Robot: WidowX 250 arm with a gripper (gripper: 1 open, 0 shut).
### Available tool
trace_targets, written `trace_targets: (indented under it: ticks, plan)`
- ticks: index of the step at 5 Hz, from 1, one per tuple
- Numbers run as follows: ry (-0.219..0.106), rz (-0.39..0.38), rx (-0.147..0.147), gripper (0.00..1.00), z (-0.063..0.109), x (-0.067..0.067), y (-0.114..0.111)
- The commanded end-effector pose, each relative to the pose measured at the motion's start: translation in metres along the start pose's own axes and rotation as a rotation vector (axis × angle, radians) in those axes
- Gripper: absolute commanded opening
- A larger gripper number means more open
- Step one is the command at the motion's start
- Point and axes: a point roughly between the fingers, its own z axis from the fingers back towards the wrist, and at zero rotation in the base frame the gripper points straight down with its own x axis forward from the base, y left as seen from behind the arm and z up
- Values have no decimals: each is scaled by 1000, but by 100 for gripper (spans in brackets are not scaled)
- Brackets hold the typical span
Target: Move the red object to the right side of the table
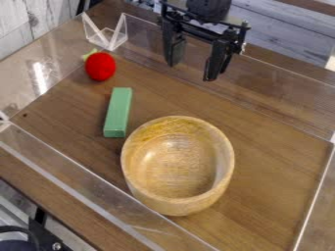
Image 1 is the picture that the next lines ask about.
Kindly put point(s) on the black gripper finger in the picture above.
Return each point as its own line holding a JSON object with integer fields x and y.
{"x": 218, "y": 59}
{"x": 173, "y": 42}

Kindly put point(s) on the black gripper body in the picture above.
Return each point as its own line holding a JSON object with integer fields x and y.
{"x": 208, "y": 15}

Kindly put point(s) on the red plush strawberry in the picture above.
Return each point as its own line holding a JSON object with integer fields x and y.
{"x": 100, "y": 66}

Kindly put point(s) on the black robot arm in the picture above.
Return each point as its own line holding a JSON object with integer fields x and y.
{"x": 206, "y": 37}

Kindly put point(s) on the green rectangular block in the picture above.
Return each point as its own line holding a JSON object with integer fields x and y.
{"x": 117, "y": 112}

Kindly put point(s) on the wooden bowl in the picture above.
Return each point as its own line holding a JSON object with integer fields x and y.
{"x": 177, "y": 162}

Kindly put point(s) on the black clamp under table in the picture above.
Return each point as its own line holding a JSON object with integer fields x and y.
{"x": 41, "y": 239}

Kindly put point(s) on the clear acrylic corner bracket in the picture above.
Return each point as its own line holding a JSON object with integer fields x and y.
{"x": 105, "y": 38}

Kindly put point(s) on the clear acrylic barrier wall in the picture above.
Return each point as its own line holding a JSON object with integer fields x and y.
{"x": 274, "y": 114}

